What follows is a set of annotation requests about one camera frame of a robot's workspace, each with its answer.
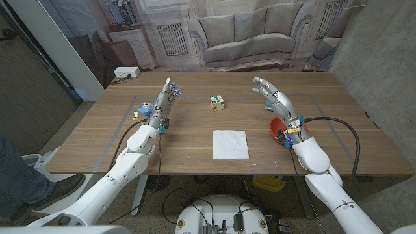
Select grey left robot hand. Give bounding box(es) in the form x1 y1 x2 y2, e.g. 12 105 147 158
148 77 182 131

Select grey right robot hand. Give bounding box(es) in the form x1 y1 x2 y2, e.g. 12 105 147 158
252 76 311 146

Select white paper towel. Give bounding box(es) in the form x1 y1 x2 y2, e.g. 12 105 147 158
213 129 250 160

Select red bowl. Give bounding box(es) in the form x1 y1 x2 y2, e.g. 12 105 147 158
268 116 309 144

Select colourful puzzle cube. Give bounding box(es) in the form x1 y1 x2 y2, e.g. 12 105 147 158
209 94 226 112

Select white power strip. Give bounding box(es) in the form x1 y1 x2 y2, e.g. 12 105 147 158
113 66 141 79

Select black round floor grille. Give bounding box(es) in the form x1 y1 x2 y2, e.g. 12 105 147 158
146 175 172 192

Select printed living room backdrop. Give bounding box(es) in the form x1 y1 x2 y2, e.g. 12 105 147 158
37 0 368 88

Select yellow object under table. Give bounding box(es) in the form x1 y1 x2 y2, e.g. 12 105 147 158
252 174 287 192

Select white table leg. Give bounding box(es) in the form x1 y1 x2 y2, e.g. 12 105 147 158
130 174 149 217

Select grey table leg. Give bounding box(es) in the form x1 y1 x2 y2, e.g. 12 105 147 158
294 175 315 220

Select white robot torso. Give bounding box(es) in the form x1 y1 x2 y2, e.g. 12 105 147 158
175 194 270 234

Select dark leather shoe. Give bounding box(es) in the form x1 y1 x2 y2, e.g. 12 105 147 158
31 174 86 211

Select white plastic stand base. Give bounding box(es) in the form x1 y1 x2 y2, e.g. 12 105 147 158
21 146 77 183

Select person's leg in jeans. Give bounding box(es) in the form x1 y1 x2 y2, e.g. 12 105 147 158
0 133 58 218

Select blue toy camera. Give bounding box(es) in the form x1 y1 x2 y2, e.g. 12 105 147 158
138 101 153 117

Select black power strip cable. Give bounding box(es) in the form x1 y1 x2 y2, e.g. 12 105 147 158
110 73 133 85

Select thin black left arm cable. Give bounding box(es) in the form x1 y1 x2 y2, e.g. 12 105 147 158
105 131 163 226

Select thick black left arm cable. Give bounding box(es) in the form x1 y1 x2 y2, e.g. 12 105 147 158
107 119 147 172

